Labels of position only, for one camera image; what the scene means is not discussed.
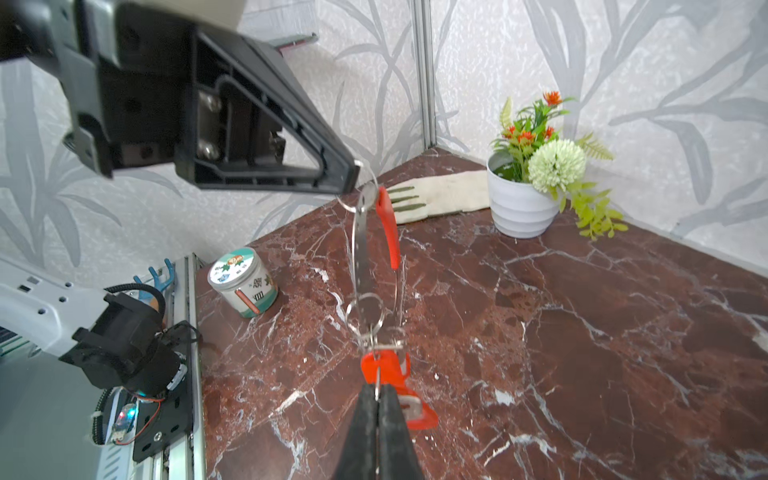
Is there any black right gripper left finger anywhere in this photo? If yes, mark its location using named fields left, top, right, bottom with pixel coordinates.
left=332, top=384, right=378, bottom=480

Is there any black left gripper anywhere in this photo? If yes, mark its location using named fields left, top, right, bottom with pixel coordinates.
left=1, top=1, right=360, bottom=195

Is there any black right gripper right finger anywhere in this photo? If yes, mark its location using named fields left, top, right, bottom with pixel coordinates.
left=379, top=385, right=424, bottom=480

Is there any red tag silver key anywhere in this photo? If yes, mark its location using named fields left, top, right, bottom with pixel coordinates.
left=360, top=349, right=439, bottom=430

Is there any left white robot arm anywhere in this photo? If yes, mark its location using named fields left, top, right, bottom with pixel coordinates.
left=1, top=1, right=359, bottom=399

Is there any blue plastic hook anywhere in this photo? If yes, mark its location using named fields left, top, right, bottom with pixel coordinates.
left=132, top=258, right=176, bottom=295

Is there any left green circuit board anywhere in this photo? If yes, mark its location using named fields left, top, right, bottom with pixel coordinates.
left=109, top=402, right=138, bottom=445

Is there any white flower pot plant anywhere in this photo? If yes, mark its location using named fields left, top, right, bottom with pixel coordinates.
left=486, top=91, right=629, bottom=240

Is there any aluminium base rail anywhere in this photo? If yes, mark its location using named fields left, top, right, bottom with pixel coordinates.
left=89, top=251, right=208, bottom=480

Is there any aluminium frame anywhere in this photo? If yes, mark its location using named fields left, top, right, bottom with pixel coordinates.
left=410, top=0, right=437, bottom=150

